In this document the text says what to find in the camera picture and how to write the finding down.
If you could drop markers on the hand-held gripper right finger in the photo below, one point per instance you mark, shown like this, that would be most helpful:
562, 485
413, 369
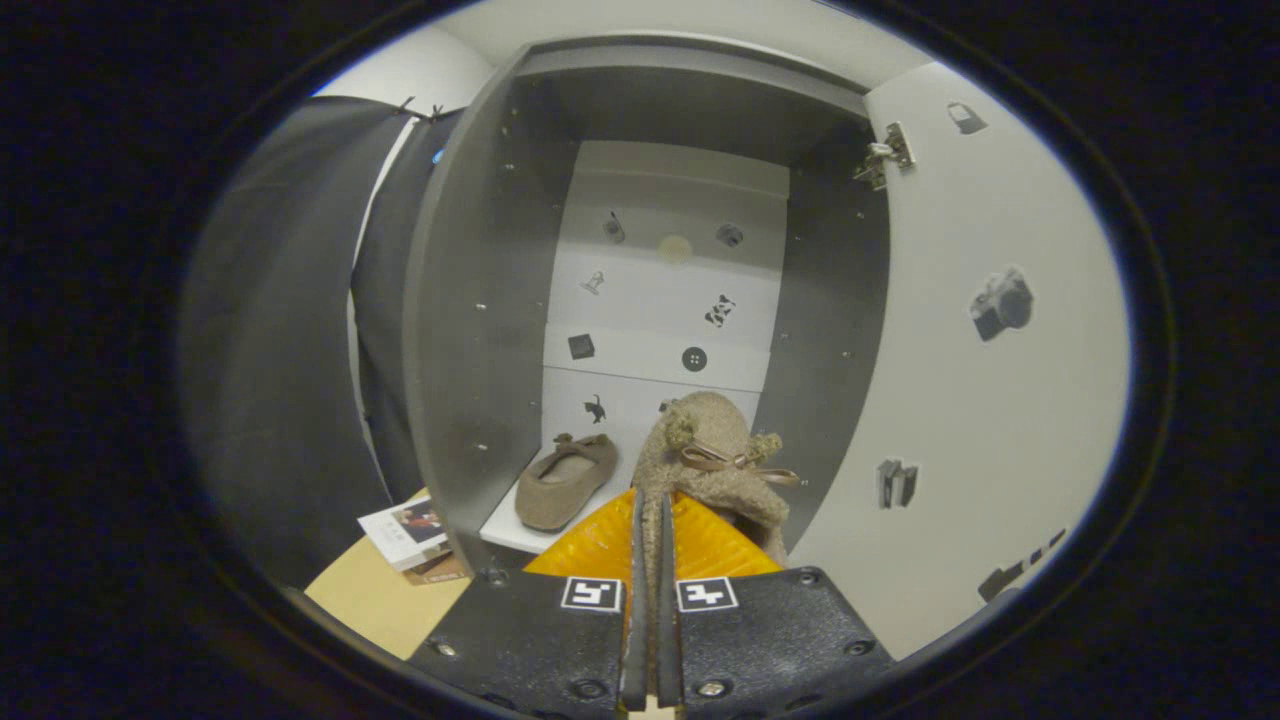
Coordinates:
668, 620

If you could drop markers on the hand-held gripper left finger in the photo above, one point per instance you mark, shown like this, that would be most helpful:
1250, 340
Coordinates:
636, 620

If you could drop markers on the brown fuzzy shoe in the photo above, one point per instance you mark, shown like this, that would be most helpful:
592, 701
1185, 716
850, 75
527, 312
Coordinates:
710, 450
560, 490

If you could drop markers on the grey shoe cabinet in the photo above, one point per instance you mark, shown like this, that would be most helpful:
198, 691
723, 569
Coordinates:
470, 300

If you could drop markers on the metal door hinge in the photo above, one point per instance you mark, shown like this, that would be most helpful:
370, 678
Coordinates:
885, 152

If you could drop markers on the brown book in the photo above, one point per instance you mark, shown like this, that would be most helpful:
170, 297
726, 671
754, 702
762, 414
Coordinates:
440, 570

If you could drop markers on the white book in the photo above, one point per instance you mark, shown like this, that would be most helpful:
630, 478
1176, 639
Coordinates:
400, 530

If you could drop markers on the black backdrop cloth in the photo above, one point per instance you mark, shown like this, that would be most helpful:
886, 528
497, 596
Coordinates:
270, 350

